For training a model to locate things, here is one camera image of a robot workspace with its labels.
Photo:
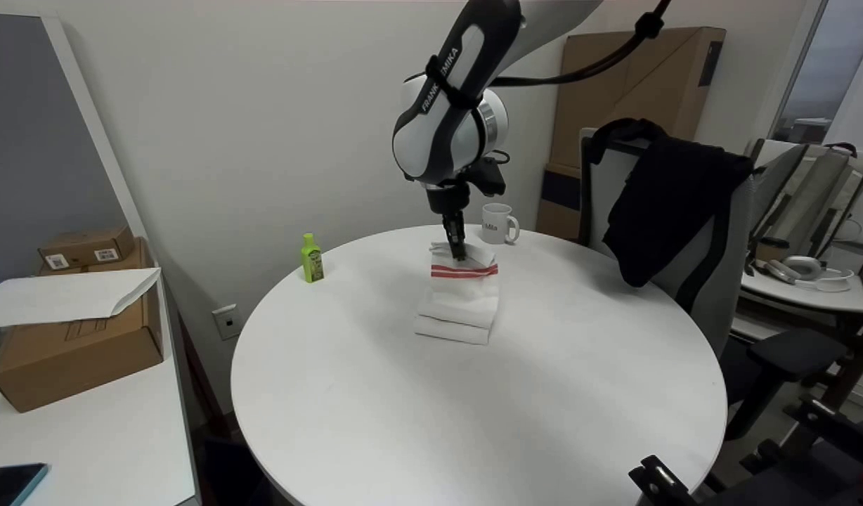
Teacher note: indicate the flat brown cardboard carton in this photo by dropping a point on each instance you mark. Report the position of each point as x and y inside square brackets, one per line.
[637, 122]

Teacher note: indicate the white office desk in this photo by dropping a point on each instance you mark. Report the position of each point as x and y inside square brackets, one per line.
[102, 452]

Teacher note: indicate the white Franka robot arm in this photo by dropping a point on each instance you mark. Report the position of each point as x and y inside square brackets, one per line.
[439, 143]

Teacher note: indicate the grey desk partition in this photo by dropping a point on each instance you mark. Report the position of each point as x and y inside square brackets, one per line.
[38, 143]

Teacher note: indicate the small green bottle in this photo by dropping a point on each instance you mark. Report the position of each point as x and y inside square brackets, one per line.
[311, 262]

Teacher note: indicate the white paper sheet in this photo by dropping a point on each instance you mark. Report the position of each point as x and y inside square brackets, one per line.
[66, 296]

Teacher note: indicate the white side table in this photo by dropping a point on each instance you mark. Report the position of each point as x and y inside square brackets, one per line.
[824, 296]

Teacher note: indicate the grey office chair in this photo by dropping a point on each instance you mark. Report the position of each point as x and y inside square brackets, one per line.
[730, 272]

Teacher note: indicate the grey folded panels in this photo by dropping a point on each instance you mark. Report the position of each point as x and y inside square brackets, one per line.
[814, 199]

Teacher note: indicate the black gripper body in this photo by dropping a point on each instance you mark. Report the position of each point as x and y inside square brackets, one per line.
[453, 199]

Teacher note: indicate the black smartphone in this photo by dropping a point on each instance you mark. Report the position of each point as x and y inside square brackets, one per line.
[9, 486]

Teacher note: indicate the black jacket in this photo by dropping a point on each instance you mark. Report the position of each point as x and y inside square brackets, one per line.
[672, 199]

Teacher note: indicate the white ceramic mug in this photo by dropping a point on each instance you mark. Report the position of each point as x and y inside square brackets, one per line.
[498, 227]

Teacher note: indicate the white towel red stripes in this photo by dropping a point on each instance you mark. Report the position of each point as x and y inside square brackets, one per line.
[459, 311]

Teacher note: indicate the window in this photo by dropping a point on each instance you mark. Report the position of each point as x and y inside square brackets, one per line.
[824, 65]

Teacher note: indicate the black office chair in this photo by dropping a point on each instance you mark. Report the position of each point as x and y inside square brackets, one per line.
[778, 355]

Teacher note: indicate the large brown cardboard box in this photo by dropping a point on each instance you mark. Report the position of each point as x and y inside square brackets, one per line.
[73, 362]

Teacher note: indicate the small brown cardboard box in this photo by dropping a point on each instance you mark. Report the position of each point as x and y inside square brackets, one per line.
[83, 251]

